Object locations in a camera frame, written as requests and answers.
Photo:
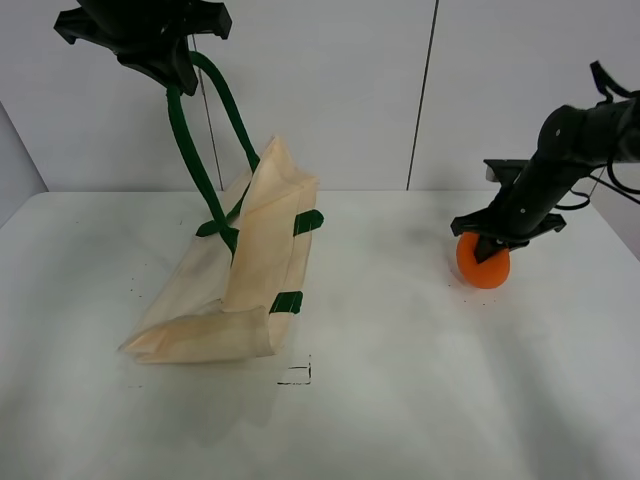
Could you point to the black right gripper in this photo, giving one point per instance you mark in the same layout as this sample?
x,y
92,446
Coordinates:
x,y
522,208

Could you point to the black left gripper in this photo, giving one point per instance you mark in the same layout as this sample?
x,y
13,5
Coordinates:
x,y
147,36

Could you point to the orange fruit with stem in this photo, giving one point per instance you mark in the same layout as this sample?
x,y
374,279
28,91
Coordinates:
x,y
489,274

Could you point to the cream linen bag green handles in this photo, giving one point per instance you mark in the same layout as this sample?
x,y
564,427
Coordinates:
x,y
240,282

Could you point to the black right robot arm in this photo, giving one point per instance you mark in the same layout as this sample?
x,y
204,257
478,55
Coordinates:
x,y
572,143

